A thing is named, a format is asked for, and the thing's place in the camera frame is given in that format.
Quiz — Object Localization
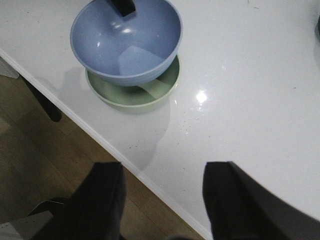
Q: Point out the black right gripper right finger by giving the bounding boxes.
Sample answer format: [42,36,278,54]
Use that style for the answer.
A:
[202,161,320,240]

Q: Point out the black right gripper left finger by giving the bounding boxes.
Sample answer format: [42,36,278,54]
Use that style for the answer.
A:
[32,162,126,240]

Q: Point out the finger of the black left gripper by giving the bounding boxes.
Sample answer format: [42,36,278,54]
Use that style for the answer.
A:
[111,0,136,17]

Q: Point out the blue plastic bowl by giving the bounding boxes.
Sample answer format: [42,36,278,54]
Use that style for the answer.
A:
[70,0,183,87]

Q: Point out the green plastic bowl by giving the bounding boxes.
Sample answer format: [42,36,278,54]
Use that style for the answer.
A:
[86,56,180,114]

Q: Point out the black table leg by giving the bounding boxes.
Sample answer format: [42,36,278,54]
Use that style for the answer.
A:
[21,76,62,122]

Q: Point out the dark blue saucepan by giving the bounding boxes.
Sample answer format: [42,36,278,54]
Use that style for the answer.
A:
[314,6,320,42]

